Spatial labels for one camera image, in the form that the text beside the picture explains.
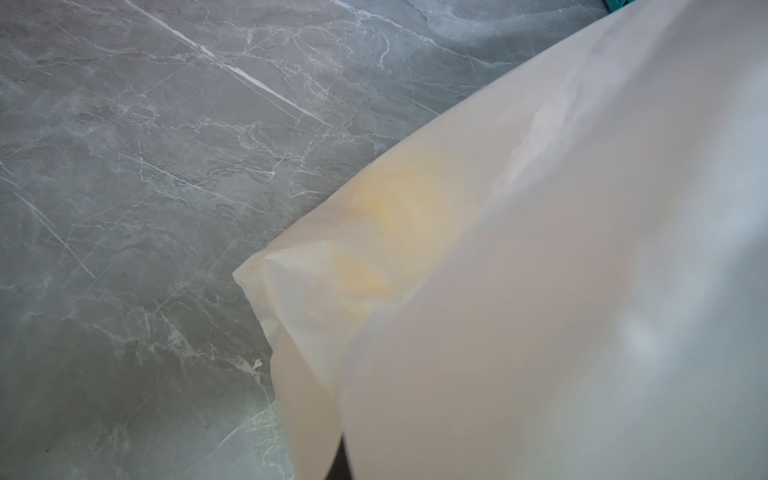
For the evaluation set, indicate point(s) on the white plastic bag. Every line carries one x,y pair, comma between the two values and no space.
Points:
603,315

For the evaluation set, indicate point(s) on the teal plastic basket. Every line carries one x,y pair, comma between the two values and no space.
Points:
614,5

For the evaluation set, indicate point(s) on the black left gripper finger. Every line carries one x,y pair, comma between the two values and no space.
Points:
340,469

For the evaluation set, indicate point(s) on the yellow fruit in bag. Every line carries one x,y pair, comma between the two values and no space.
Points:
404,219

